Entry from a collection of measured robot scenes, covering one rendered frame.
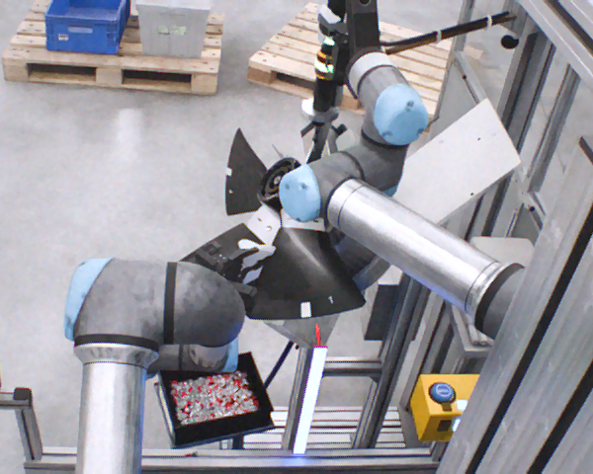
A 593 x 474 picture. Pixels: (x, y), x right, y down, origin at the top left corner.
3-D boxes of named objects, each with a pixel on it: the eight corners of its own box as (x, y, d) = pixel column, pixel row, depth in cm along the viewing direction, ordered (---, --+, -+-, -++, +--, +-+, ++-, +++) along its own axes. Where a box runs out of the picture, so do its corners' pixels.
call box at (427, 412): (481, 405, 156) (496, 371, 150) (493, 444, 149) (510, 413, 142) (407, 406, 154) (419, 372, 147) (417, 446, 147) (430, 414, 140)
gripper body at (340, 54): (321, 63, 129) (342, 100, 121) (328, 17, 124) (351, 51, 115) (363, 63, 131) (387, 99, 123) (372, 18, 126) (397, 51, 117)
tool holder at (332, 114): (328, 97, 148) (336, 51, 142) (353, 114, 145) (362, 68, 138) (293, 109, 143) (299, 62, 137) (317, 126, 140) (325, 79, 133)
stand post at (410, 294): (358, 463, 255) (442, 191, 181) (362, 486, 249) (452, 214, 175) (345, 463, 255) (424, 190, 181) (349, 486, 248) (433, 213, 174)
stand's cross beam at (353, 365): (378, 365, 218) (381, 356, 216) (380, 376, 215) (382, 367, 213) (313, 365, 215) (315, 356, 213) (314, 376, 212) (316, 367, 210)
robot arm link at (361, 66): (361, 63, 112) (411, 63, 114) (351, 49, 115) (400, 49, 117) (352, 108, 117) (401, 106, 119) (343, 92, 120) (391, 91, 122)
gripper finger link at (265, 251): (259, 225, 154) (222, 244, 149) (279, 239, 150) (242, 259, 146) (259, 237, 156) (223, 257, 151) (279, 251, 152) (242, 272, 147)
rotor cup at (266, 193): (327, 174, 176) (288, 141, 169) (350, 199, 164) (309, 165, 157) (285, 220, 178) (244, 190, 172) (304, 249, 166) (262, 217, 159)
